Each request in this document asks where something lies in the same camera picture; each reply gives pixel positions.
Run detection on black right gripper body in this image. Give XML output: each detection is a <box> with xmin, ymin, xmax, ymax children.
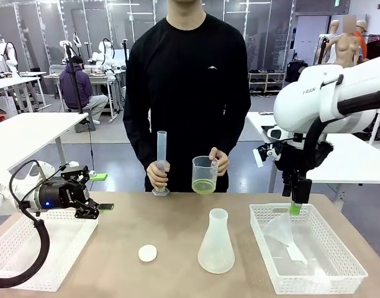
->
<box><xmin>275</xmin><ymin>141</ymin><xmax>333</xmax><ymax>180</ymax></box>

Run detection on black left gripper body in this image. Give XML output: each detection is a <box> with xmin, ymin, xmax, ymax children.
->
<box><xmin>37</xmin><ymin>177</ymin><xmax>91</xmax><ymax>214</ymax></box>

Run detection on clear plastic funnel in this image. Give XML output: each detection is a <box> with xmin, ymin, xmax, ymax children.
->
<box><xmin>263</xmin><ymin>214</ymin><xmax>309</xmax><ymax>265</ymax></box>

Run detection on translucent plastic graduated cylinder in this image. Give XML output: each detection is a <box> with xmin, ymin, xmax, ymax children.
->
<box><xmin>152</xmin><ymin>130</ymin><xmax>171</xmax><ymax>197</ymax></box>

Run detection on clear plastic measuring beaker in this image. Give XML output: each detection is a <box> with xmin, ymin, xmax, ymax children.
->
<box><xmin>191</xmin><ymin>156</ymin><xmax>220</xmax><ymax>196</ymax></box>

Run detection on translucent plastic conical flask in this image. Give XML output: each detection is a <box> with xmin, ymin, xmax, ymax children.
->
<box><xmin>197</xmin><ymin>208</ymin><xmax>236</xmax><ymax>274</ymax></box>

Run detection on person's left forearm black sleeve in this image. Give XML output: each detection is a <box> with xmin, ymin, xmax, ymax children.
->
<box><xmin>219</xmin><ymin>102</ymin><xmax>252</xmax><ymax>162</ymax></box>

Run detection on person's right forearm black sleeve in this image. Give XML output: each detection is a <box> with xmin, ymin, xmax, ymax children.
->
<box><xmin>122</xmin><ymin>114</ymin><xmax>158</xmax><ymax>170</ymax></box>

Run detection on person's left hand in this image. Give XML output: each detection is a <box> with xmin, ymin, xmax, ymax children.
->
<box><xmin>208</xmin><ymin>147</ymin><xmax>230</xmax><ymax>177</ymax></box>

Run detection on person's right hand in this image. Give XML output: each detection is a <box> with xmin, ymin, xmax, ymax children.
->
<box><xmin>146</xmin><ymin>160</ymin><xmax>171</xmax><ymax>190</ymax></box>

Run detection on white perforated plastic basket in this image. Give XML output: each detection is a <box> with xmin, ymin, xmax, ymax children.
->
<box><xmin>248</xmin><ymin>203</ymin><xmax>369</xmax><ymax>295</ymax></box>
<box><xmin>0</xmin><ymin>208</ymin><xmax>99</xmax><ymax>292</ymax></box>

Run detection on white round lid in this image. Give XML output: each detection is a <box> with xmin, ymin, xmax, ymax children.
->
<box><xmin>138</xmin><ymin>244</ymin><xmax>158</xmax><ymax>263</ymax></box>

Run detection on shoe rack with shoes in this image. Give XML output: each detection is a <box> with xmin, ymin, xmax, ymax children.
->
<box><xmin>248</xmin><ymin>70</ymin><xmax>286</xmax><ymax>96</ymax></box>

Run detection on seated person purple hoodie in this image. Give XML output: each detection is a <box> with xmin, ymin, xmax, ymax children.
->
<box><xmin>59</xmin><ymin>55</ymin><xmax>109</xmax><ymax>125</ymax></box>

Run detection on black luggage bags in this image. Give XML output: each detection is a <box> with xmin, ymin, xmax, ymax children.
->
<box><xmin>286</xmin><ymin>60</ymin><xmax>309</xmax><ymax>83</ymax></box>

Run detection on black stand pole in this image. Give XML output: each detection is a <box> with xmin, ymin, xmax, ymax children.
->
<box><xmin>63</xmin><ymin>42</ymin><xmax>85</xmax><ymax>115</ymax></box>

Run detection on white desk grey legs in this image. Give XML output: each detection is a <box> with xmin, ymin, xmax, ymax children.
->
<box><xmin>0</xmin><ymin>71</ymin><xmax>48</xmax><ymax>113</ymax></box>

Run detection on tan mannequin torso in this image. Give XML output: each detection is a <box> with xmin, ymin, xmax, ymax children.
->
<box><xmin>325</xmin><ymin>30</ymin><xmax>360</xmax><ymax>68</ymax></box>

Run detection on person in black shirt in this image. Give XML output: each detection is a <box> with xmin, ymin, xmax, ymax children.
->
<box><xmin>122</xmin><ymin>0</ymin><xmax>252</xmax><ymax>194</ymax></box>

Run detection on orange-clad figure with hat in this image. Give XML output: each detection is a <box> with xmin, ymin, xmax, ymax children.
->
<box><xmin>353</xmin><ymin>20</ymin><xmax>369</xmax><ymax>61</ymax></box>

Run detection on rack of dark clothes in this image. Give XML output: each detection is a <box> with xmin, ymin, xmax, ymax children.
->
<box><xmin>365</xmin><ymin>34</ymin><xmax>380</xmax><ymax>60</ymax></box>

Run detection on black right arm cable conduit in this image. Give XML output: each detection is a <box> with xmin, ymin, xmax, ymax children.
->
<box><xmin>303</xmin><ymin>89</ymin><xmax>380</xmax><ymax>181</ymax></box>

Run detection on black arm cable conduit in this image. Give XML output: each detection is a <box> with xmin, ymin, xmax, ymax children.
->
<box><xmin>0</xmin><ymin>160</ymin><xmax>65</xmax><ymax>289</ymax></box>
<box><xmin>303</xmin><ymin>89</ymin><xmax>380</xmax><ymax>181</ymax></box>

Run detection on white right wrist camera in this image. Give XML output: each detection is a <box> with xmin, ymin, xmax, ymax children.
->
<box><xmin>252</xmin><ymin>141</ymin><xmax>283</xmax><ymax>168</ymax></box>

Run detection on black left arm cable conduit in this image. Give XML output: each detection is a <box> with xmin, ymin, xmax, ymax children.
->
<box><xmin>0</xmin><ymin>160</ymin><xmax>65</xmax><ymax>289</ymax></box>

